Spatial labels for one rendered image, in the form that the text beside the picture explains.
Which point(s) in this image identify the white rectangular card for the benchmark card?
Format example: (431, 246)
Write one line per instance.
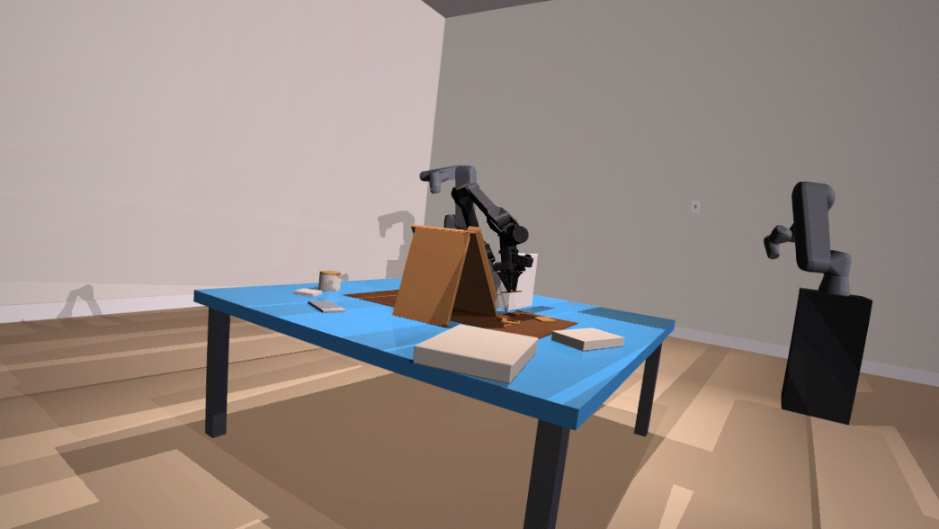
(326, 306)

